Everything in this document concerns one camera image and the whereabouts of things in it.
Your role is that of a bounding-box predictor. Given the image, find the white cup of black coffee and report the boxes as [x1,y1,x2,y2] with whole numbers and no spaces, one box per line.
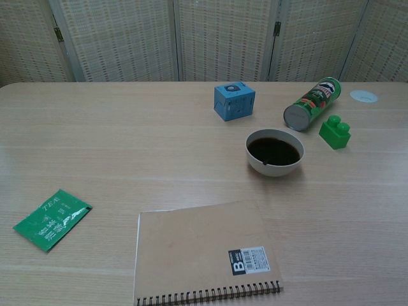
[245,128,305,177]

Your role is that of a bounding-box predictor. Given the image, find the blue cardboard box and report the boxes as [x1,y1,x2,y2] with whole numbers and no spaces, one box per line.
[213,82,256,122]

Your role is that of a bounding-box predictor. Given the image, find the kraft spiral notebook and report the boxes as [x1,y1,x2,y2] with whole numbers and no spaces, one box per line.
[133,200,284,306]

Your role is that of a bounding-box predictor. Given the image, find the green Pringles can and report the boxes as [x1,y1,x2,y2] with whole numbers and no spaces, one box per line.
[282,76,342,132]

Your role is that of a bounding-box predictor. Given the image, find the green toy brick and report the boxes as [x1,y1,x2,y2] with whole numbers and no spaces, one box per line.
[319,115,352,150]

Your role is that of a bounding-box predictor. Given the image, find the woven folding screen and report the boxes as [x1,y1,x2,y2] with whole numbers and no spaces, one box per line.
[0,0,408,83]

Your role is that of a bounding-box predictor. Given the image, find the green tea packet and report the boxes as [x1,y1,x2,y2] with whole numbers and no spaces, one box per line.
[13,189,93,254]

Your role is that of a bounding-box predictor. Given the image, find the white round table grommet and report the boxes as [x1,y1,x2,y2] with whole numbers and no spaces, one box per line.
[349,89,379,104]

